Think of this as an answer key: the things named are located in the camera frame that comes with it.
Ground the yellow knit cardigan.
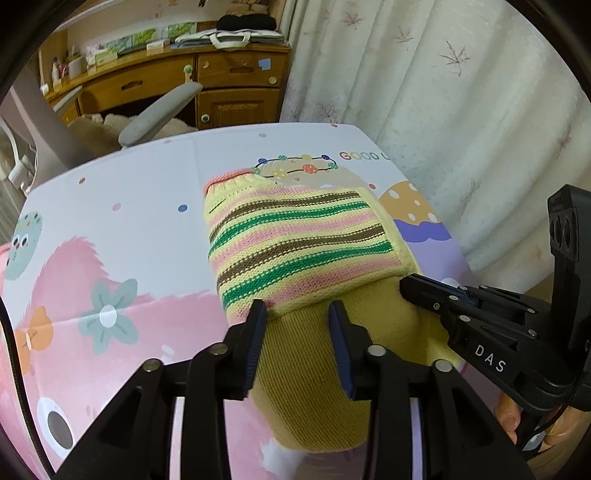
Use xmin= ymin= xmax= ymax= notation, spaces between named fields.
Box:
xmin=204 ymin=170 xmax=460 ymax=453

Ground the person's right hand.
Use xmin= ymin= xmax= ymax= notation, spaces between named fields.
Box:
xmin=493 ymin=391 xmax=583 ymax=458

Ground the cartoon printed bed sheet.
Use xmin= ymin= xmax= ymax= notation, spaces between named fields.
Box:
xmin=1 ymin=123 xmax=477 ymax=479

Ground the white floral curtain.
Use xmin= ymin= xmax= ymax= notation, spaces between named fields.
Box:
xmin=280 ymin=1 xmax=590 ymax=292

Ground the wooden desk with drawers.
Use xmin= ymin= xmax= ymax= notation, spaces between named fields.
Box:
xmin=46 ymin=44 xmax=290 ymax=129

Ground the grey office chair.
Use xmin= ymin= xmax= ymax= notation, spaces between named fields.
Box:
xmin=6 ymin=68 xmax=202 ymax=175

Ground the white tote bag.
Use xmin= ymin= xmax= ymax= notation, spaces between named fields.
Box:
xmin=173 ymin=29 xmax=284 ymax=50

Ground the black cable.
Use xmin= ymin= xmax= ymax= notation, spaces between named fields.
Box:
xmin=0 ymin=297 xmax=56 ymax=480

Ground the white charger and cable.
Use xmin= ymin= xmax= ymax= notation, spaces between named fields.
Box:
xmin=0 ymin=117 xmax=38 ymax=195

